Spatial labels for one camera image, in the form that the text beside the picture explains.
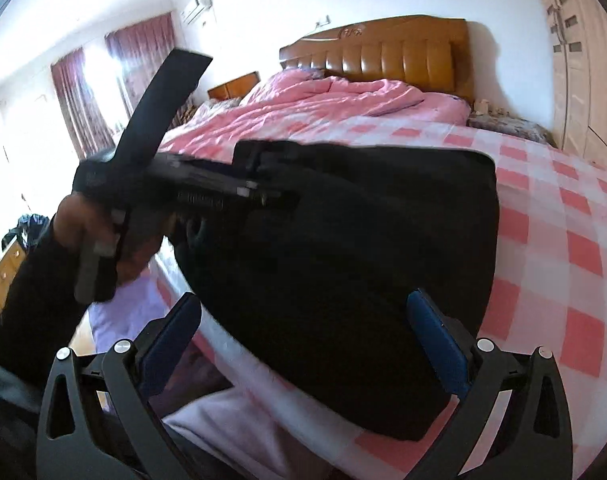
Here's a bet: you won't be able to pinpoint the person left hand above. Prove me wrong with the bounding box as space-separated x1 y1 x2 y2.
50 192 164 286

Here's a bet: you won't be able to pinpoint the pink quilt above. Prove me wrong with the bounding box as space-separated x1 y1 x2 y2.
160 68 471 160

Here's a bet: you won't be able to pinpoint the maroon curtain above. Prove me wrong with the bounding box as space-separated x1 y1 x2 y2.
50 13 177 159

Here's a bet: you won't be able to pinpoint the wooden nightstand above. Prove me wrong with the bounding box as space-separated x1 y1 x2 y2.
208 72 260 101

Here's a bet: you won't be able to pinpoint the white air conditioner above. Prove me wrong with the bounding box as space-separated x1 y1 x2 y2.
180 0 213 25

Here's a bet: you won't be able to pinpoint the purple blanket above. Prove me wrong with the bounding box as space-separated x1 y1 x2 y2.
88 274 169 353

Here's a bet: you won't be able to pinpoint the pink checkered bed sheet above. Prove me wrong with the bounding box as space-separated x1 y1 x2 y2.
162 114 607 479

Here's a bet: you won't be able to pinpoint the wooden dresser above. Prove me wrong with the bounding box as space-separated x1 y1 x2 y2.
0 237 26 311

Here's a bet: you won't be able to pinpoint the black pants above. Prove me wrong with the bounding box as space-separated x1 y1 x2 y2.
171 140 500 441

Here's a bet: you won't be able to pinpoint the wooden bed headboard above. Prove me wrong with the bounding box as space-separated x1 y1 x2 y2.
279 15 475 104

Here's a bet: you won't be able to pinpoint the light wooden wardrobe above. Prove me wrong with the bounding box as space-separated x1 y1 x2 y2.
542 0 607 168

